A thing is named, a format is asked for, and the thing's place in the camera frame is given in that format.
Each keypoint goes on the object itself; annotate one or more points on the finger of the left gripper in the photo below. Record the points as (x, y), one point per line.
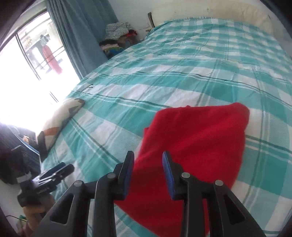
(62, 173)
(51, 171)

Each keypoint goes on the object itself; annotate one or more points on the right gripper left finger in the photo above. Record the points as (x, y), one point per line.
(69, 216)

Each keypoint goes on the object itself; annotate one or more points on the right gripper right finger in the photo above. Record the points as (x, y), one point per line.
(207, 203)

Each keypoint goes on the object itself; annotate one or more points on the red sweater with white rabbit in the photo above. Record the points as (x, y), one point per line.
(208, 142)

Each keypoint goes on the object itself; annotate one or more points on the pile of clothes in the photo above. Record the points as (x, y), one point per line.
(118, 37)

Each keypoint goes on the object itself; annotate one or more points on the person's left hand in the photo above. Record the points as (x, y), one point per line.
(32, 212)

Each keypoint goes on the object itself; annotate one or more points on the patterned beige cushion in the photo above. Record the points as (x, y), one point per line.
(49, 133)

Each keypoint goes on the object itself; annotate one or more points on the red garment hanging outside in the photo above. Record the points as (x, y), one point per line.
(50, 59)

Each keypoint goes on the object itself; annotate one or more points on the blue curtain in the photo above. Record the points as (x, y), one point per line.
(81, 26)

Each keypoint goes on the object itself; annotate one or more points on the teal plaid bed cover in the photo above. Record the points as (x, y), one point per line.
(189, 62)

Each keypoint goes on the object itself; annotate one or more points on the cream padded headboard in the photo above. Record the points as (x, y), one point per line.
(242, 11)

